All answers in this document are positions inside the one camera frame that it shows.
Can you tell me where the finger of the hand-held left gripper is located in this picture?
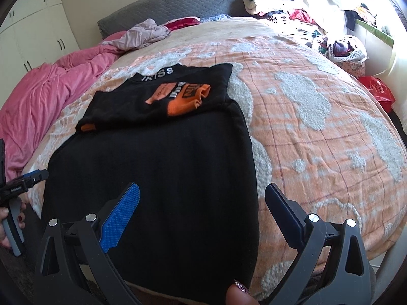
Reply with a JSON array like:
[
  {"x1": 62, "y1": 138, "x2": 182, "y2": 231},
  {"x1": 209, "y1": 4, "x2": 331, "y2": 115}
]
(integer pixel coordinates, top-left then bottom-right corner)
[{"x1": 19, "y1": 169, "x2": 50, "y2": 187}]

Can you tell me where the lilac crumpled garment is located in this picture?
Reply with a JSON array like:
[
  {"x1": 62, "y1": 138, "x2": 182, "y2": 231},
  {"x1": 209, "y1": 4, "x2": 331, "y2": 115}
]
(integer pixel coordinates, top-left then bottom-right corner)
[{"x1": 118, "y1": 18, "x2": 172, "y2": 51}]

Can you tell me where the orange plaid fleece blanket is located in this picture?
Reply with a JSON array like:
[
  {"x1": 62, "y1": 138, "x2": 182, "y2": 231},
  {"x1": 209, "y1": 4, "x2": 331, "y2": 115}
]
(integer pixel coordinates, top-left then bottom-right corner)
[{"x1": 21, "y1": 17, "x2": 407, "y2": 293}]

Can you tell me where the person's right hand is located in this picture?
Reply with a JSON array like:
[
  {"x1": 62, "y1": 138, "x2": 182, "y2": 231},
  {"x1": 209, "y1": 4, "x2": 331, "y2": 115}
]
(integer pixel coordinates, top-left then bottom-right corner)
[{"x1": 225, "y1": 279, "x2": 258, "y2": 305}]

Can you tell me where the red plastic bag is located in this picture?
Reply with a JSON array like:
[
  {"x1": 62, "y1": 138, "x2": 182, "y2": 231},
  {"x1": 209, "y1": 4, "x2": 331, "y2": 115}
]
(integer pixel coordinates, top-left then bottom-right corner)
[{"x1": 358, "y1": 75, "x2": 396, "y2": 113}]

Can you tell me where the pile of mixed clothes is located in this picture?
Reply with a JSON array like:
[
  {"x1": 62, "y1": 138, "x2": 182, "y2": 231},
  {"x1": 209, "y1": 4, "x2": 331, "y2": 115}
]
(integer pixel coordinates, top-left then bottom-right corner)
[{"x1": 243, "y1": 0, "x2": 331, "y2": 35}]

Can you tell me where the red garment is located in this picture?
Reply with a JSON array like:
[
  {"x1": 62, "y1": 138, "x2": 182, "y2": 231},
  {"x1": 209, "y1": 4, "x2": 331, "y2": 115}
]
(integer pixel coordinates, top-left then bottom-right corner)
[{"x1": 165, "y1": 17, "x2": 201, "y2": 31}]

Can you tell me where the person's left hand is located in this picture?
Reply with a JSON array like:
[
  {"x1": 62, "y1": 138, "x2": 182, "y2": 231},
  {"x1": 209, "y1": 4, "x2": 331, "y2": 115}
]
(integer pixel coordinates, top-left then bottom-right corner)
[{"x1": 0, "y1": 202, "x2": 26, "y2": 250}]

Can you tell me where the green window sill cover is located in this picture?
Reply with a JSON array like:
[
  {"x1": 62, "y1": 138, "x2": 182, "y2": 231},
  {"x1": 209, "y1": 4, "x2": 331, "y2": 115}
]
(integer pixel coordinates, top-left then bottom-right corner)
[{"x1": 354, "y1": 18, "x2": 395, "y2": 43}]

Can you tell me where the laundry basket with clothes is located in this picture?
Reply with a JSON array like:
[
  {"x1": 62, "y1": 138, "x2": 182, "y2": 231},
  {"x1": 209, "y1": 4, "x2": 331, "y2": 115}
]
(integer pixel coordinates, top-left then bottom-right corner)
[{"x1": 313, "y1": 35, "x2": 369, "y2": 77}]

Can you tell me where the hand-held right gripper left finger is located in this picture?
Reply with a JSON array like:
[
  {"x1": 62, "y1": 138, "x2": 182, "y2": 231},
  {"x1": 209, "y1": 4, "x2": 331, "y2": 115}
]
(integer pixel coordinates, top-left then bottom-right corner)
[{"x1": 33, "y1": 182, "x2": 141, "y2": 305}]

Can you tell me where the black sweater with orange cuffs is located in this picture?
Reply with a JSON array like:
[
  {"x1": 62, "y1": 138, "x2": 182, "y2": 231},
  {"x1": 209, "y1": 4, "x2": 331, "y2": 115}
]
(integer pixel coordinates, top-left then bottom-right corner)
[{"x1": 41, "y1": 64, "x2": 259, "y2": 304}]

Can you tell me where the grey quilted headboard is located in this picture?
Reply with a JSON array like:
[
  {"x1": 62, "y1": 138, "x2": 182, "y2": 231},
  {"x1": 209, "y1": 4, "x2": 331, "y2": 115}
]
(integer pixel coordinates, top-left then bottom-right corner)
[{"x1": 97, "y1": 0, "x2": 252, "y2": 39}]

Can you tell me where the dark navy garment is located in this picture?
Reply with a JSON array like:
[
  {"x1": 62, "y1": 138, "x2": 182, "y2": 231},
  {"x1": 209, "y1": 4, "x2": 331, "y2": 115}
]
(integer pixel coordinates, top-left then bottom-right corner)
[{"x1": 345, "y1": 9, "x2": 361, "y2": 31}]

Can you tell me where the cream wardrobe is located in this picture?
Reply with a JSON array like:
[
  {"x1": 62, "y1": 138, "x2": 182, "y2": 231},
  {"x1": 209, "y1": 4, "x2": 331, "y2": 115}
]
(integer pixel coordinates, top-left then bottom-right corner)
[{"x1": 0, "y1": 0, "x2": 80, "y2": 78}]

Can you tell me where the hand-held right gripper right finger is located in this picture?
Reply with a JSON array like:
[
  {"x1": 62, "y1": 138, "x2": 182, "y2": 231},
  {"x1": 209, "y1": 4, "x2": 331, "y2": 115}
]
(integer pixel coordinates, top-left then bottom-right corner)
[{"x1": 264, "y1": 182, "x2": 376, "y2": 305}]

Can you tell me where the pink duvet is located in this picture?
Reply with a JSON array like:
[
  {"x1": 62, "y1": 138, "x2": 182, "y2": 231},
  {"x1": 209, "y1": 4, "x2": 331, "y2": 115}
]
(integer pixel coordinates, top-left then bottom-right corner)
[{"x1": 0, "y1": 31, "x2": 128, "y2": 181}]

